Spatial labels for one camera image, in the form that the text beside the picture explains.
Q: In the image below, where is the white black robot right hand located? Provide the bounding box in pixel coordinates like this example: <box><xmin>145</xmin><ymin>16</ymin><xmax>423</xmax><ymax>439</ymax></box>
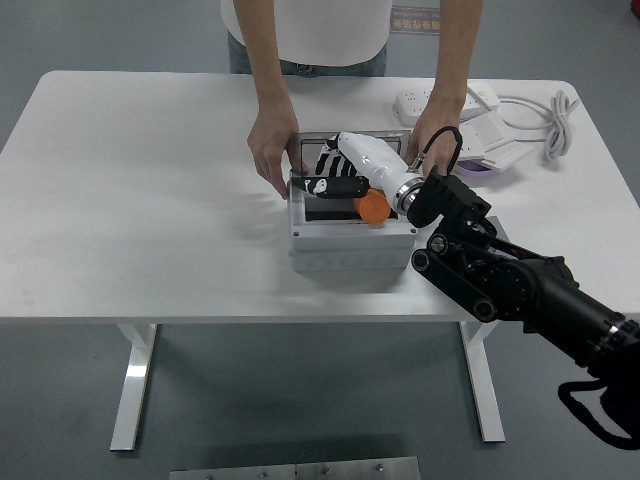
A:
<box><xmin>290</xmin><ymin>131</ymin><xmax>412</xmax><ymax>200</ymax></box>

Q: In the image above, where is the person's left hand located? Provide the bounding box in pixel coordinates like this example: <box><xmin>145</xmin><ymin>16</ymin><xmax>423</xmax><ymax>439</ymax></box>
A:
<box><xmin>405</xmin><ymin>97</ymin><xmax>466</xmax><ymax>179</ymax></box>

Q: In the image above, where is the person's right hand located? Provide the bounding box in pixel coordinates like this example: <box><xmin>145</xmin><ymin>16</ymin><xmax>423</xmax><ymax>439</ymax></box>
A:
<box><xmin>247</xmin><ymin>102</ymin><xmax>301</xmax><ymax>201</ymax></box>

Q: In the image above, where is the transparent hinged box lid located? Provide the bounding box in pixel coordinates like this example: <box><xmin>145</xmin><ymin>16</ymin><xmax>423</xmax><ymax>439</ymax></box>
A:
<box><xmin>288</xmin><ymin>128</ymin><xmax>414</xmax><ymax>176</ymax></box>

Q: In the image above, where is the orange cylindrical battery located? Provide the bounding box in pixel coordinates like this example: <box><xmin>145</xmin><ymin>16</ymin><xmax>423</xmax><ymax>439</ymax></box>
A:
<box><xmin>353</xmin><ymin>188</ymin><xmax>392</xmax><ymax>225</ymax></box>

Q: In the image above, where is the grey plastic junction box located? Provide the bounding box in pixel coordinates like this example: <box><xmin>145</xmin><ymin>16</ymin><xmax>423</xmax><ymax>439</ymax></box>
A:
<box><xmin>288</xmin><ymin>169</ymin><xmax>419</xmax><ymax>273</ymax></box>

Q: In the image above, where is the white power strip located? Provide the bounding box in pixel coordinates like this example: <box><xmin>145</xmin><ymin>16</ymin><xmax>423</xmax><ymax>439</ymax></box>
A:
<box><xmin>392</xmin><ymin>83</ymin><xmax>501</xmax><ymax>126</ymax></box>

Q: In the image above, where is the purple flat object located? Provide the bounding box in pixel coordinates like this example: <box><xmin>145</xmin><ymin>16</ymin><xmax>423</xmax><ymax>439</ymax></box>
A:
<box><xmin>455</xmin><ymin>158</ymin><xmax>495</xmax><ymax>180</ymax></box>

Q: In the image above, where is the person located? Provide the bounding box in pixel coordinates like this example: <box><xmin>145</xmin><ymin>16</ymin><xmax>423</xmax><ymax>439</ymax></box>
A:
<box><xmin>219</xmin><ymin>0</ymin><xmax>394</xmax><ymax>79</ymax></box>

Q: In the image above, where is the white table leg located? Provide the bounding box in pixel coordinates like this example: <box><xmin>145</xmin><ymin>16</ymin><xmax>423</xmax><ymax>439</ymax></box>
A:
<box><xmin>109</xmin><ymin>323</ymin><xmax>159</xmax><ymax>453</ymax></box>
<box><xmin>458</xmin><ymin>321</ymin><xmax>506</xmax><ymax>444</ymax></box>

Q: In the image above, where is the grey metal plate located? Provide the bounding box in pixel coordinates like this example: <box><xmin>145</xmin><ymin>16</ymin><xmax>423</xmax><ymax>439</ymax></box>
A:
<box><xmin>169</xmin><ymin>456</ymin><xmax>421</xmax><ymax>480</ymax></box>

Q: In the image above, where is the white square switch panel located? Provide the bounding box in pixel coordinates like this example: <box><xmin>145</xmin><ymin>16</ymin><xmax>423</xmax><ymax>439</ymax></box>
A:
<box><xmin>458</xmin><ymin>113</ymin><xmax>509</xmax><ymax>160</ymax></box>

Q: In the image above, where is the white power cord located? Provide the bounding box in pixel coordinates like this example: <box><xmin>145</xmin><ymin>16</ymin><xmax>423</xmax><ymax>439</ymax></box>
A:
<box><xmin>497</xmin><ymin>89</ymin><xmax>581</xmax><ymax>162</ymax></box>

